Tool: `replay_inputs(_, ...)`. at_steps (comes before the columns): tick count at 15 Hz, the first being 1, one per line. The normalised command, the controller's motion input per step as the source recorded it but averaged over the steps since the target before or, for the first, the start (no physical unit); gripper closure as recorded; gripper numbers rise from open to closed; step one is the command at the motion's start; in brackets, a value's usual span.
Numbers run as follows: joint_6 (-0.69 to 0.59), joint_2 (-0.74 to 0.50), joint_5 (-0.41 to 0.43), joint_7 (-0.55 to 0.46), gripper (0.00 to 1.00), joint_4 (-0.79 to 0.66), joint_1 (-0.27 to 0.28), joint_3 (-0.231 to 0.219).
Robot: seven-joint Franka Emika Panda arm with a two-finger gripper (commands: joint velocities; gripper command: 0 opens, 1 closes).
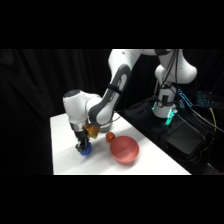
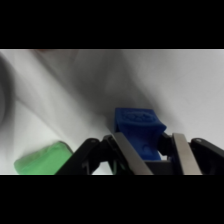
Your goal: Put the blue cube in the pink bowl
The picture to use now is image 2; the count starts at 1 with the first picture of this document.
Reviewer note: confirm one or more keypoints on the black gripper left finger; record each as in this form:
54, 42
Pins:
128, 156

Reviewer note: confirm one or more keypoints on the blue cube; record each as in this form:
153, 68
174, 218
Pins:
138, 125

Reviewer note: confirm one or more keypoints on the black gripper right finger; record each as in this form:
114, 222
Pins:
181, 153

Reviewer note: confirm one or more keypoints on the grey bowl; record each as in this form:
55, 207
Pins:
4, 93

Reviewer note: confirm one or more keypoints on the green cube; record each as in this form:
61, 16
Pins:
41, 160

